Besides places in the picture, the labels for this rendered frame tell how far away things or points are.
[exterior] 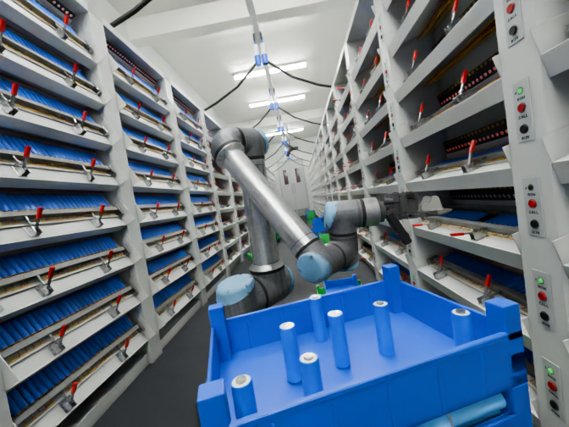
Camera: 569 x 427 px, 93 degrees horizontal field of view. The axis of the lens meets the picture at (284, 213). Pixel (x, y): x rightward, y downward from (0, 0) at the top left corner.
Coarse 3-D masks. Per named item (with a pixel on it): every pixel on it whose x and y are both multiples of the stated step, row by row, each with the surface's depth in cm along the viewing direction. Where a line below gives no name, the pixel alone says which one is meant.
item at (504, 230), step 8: (432, 216) 113; (448, 224) 100; (456, 224) 94; (464, 224) 89; (472, 224) 85; (480, 224) 82; (488, 224) 79; (496, 232) 75; (504, 232) 72; (512, 232) 69
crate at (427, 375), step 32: (352, 288) 43; (384, 288) 45; (416, 288) 40; (224, 320) 37; (256, 320) 40; (288, 320) 41; (352, 320) 43; (416, 320) 40; (448, 320) 34; (480, 320) 30; (512, 320) 26; (224, 352) 37; (256, 352) 38; (320, 352) 36; (352, 352) 35; (416, 352) 33; (448, 352) 24; (480, 352) 25; (512, 352) 26; (224, 384) 21; (256, 384) 32; (288, 384) 31; (352, 384) 22; (384, 384) 23; (416, 384) 23; (448, 384) 24; (480, 384) 25; (512, 384) 26; (224, 416) 20; (256, 416) 20; (288, 416) 21; (320, 416) 21; (352, 416) 22; (384, 416) 23; (416, 416) 23
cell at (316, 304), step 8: (312, 296) 39; (320, 296) 39; (312, 304) 38; (320, 304) 38; (312, 312) 38; (320, 312) 38; (312, 320) 39; (320, 320) 38; (320, 328) 38; (320, 336) 38
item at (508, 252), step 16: (416, 224) 121; (432, 240) 106; (448, 240) 93; (464, 240) 82; (480, 240) 77; (496, 240) 73; (512, 240) 69; (480, 256) 78; (496, 256) 70; (512, 256) 64
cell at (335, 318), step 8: (336, 312) 32; (336, 320) 31; (336, 328) 31; (344, 328) 32; (336, 336) 31; (344, 336) 32; (336, 344) 32; (344, 344) 32; (336, 352) 32; (344, 352) 32; (336, 360) 32; (344, 360) 32; (344, 368) 32
